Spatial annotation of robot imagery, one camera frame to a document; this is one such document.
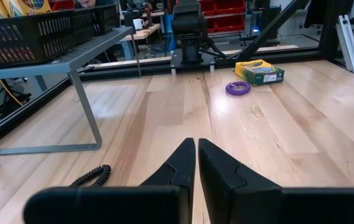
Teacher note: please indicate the black table frame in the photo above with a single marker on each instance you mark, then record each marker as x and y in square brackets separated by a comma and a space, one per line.
[151, 69]

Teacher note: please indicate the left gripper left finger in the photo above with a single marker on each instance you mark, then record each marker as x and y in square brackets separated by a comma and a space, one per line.
[117, 205]

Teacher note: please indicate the white mug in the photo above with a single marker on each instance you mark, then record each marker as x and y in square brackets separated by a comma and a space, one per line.
[137, 24]

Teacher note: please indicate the red storage bins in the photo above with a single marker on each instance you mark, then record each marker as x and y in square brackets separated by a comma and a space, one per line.
[226, 18]

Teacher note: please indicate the grey metal shelf riser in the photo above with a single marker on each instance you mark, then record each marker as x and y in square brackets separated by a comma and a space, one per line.
[83, 102]

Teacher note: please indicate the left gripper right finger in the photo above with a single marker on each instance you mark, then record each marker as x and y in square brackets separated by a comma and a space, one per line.
[273, 205]

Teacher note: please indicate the silver aluminium extrusion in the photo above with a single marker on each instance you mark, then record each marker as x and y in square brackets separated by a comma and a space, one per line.
[349, 43]

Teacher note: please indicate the wooden background table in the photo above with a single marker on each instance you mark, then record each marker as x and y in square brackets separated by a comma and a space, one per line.
[145, 31]

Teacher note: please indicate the blue container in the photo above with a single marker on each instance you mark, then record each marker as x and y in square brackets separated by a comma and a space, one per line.
[169, 37]

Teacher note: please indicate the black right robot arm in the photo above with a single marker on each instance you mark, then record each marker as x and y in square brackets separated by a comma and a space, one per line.
[189, 25]

